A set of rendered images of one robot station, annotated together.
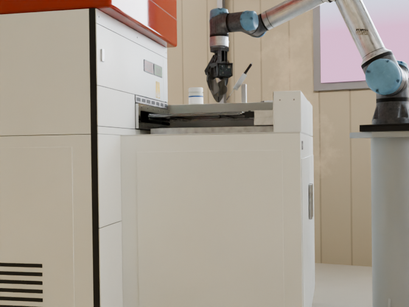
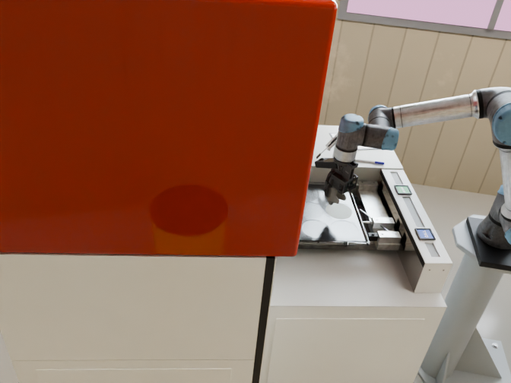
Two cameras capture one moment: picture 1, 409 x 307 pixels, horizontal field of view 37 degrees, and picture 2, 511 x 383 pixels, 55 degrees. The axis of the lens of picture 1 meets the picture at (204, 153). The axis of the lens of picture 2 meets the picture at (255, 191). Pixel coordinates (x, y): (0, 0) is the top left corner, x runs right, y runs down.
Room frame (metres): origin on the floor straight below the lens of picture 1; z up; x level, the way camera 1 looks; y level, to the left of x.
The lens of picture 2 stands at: (1.13, 0.68, 2.05)
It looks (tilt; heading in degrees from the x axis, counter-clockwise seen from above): 36 degrees down; 341
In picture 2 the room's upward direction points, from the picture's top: 5 degrees clockwise
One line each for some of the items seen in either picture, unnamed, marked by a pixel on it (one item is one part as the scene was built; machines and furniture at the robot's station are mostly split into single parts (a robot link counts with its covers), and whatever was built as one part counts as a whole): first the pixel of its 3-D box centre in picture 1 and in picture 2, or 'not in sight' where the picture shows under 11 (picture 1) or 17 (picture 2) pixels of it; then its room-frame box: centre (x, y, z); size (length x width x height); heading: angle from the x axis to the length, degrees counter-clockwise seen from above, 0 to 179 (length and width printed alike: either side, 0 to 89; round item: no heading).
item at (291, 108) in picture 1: (293, 115); (407, 225); (2.34, -0.34, 0.89); 0.55 x 0.09 x 0.14; 168
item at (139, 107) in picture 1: (153, 118); not in sight; (2.51, 0.21, 0.89); 0.44 x 0.02 x 0.10; 168
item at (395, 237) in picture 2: (265, 113); (388, 236); (2.28, -0.23, 0.89); 0.08 x 0.03 x 0.03; 78
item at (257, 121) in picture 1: (269, 123); (376, 216); (2.44, -0.26, 0.87); 0.36 x 0.08 x 0.03; 168
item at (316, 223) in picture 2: (204, 116); (310, 210); (2.48, 0.00, 0.90); 0.34 x 0.34 x 0.01; 78
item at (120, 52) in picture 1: (136, 83); (257, 216); (2.34, 0.26, 1.02); 0.81 x 0.03 x 0.40; 168
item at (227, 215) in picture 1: (234, 234); (316, 285); (2.53, -0.12, 0.41); 0.96 x 0.64 x 0.82; 168
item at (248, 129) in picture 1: (213, 131); (328, 244); (2.35, -0.03, 0.84); 0.50 x 0.02 x 0.03; 78
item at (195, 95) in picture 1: (195, 97); not in sight; (2.94, 0.04, 1.01); 0.07 x 0.07 x 0.10
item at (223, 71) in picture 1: (220, 63); (342, 173); (2.42, -0.07, 1.10); 0.09 x 0.08 x 0.12; 24
